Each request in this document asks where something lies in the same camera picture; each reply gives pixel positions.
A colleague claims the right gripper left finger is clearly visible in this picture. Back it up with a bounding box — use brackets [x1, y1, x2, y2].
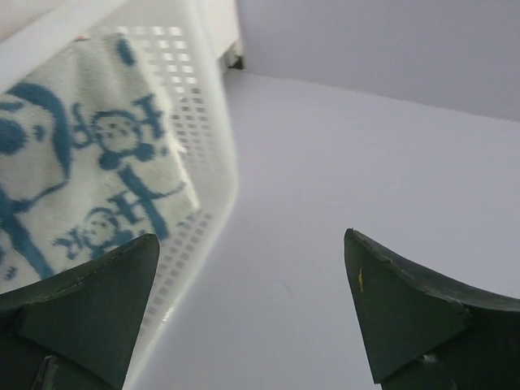
[1, 233, 160, 389]

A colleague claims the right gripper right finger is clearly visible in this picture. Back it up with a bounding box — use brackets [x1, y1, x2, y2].
[344, 228, 519, 389]

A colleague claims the white blue print towel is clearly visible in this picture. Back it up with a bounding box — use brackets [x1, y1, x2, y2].
[1, 33, 200, 292]

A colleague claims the right white plastic basket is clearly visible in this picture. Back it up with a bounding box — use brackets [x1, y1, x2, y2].
[1, 1, 237, 389]

